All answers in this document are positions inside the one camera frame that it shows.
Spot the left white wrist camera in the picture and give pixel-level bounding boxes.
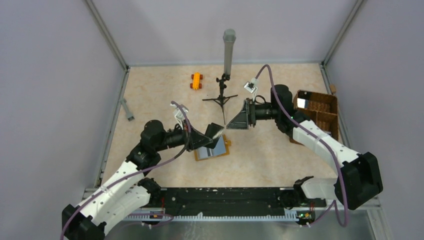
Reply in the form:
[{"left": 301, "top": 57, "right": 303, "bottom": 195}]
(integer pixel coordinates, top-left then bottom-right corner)
[{"left": 170, "top": 103, "right": 189, "bottom": 129}]

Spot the grey microphone on tripod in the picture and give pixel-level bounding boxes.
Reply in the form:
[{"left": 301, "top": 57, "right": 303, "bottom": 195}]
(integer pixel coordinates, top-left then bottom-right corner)
[{"left": 202, "top": 28, "right": 238, "bottom": 124}]

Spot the silver card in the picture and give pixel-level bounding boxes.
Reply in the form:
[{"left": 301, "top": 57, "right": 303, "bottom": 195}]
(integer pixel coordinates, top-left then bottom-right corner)
[{"left": 196, "top": 147, "right": 219, "bottom": 160}]

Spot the woven wicker divided basket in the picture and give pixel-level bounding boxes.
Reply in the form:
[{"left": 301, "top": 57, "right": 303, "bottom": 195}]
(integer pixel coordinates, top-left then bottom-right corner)
[{"left": 293, "top": 90, "right": 339, "bottom": 141}]

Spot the small wooden block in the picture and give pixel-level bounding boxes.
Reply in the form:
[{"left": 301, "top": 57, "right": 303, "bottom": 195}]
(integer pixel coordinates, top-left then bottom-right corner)
[{"left": 329, "top": 84, "right": 337, "bottom": 94}]

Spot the orange toy block car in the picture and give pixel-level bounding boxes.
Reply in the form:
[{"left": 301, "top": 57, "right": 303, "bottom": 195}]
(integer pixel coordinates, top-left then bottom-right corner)
[{"left": 189, "top": 72, "right": 203, "bottom": 90}]

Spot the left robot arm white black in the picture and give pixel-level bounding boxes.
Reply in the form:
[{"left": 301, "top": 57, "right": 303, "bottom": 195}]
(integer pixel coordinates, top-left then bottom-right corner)
[{"left": 59, "top": 119, "right": 224, "bottom": 240}]

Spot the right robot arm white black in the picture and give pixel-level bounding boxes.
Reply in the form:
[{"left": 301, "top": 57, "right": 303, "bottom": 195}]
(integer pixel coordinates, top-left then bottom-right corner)
[{"left": 226, "top": 84, "right": 384, "bottom": 210}]

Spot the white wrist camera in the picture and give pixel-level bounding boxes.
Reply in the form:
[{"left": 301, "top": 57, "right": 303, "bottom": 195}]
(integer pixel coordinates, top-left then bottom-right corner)
[
  {"left": 170, "top": 103, "right": 189, "bottom": 129},
  {"left": 243, "top": 78, "right": 258, "bottom": 102}
]

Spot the grey metal bracket tool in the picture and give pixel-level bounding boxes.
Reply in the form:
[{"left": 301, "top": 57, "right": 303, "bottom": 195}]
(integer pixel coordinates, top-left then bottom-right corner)
[{"left": 119, "top": 98, "right": 135, "bottom": 122}]

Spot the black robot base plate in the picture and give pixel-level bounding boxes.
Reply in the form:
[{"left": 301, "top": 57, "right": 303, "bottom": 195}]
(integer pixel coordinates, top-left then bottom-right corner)
[{"left": 137, "top": 178, "right": 327, "bottom": 217}]

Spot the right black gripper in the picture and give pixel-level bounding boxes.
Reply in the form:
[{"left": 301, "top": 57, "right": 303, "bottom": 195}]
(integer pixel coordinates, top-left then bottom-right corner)
[{"left": 227, "top": 98, "right": 280, "bottom": 130}]

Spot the black card stack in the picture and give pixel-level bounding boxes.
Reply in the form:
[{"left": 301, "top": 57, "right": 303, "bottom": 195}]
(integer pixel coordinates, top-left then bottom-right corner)
[{"left": 296, "top": 90, "right": 312, "bottom": 109}]

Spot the white slotted cable duct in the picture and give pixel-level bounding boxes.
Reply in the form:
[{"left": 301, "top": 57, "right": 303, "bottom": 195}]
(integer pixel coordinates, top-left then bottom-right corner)
[{"left": 123, "top": 210, "right": 314, "bottom": 223}]

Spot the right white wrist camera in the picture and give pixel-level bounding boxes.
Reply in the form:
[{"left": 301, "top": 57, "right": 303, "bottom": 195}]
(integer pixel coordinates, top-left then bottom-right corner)
[{"left": 243, "top": 78, "right": 258, "bottom": 102}]

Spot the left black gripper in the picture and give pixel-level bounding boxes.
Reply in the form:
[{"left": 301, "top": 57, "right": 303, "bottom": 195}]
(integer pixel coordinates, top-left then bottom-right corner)
[{"left": 155, "top": 118, "right": 213, "bottom": 152}]

